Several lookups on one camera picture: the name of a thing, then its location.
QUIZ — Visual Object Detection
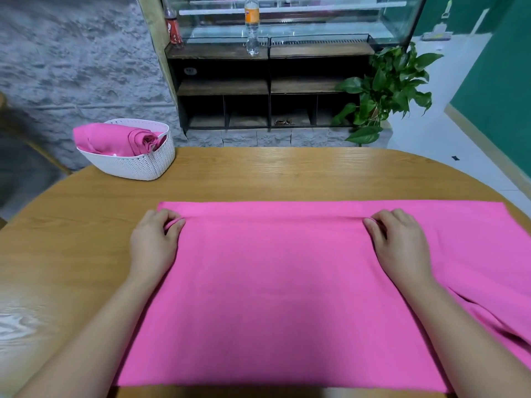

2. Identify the person's left forearm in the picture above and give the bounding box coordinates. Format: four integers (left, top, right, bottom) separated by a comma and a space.
12, 273, 163, 398

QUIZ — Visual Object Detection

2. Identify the dark wooden shelf cabinet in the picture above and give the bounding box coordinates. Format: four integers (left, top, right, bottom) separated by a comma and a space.
166, 39, 391, 136

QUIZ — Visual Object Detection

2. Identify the glass display case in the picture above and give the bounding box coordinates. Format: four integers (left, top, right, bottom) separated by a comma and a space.
162, 0, 428, 46

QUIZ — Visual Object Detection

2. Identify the red label cola bottle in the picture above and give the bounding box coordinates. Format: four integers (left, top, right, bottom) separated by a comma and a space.
164, 4, 184, 48

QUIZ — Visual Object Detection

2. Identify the pink towel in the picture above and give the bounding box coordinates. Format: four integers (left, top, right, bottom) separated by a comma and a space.
72, 122, 167, 158

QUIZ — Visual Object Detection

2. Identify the person's right forearm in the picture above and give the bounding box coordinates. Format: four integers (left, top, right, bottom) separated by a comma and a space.
402, 277, 531, 398

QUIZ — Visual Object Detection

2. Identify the green potted plant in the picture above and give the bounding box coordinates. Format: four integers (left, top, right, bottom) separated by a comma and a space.
332, 43, 445, 146

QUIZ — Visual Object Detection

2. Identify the white woven plastic basket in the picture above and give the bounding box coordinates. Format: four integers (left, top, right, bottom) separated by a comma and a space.
76, 118, 178, 181

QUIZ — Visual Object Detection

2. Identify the clear bottle with orange label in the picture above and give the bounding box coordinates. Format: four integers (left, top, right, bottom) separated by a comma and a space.
244, 0, 262, 56

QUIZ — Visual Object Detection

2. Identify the person's left hand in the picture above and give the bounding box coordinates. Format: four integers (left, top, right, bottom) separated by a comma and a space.
128, 208, 188, 284

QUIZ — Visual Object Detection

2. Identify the white mop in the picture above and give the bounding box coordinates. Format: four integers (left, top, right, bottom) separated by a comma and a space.
420, 0, 454, 41

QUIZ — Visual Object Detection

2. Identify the pile of pink cloths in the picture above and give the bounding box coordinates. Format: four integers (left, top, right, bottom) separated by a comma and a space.
113, 200, 531, 395

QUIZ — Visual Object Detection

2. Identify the person's right hand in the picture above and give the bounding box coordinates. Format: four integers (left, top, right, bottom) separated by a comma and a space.
362, 208, 436, 292

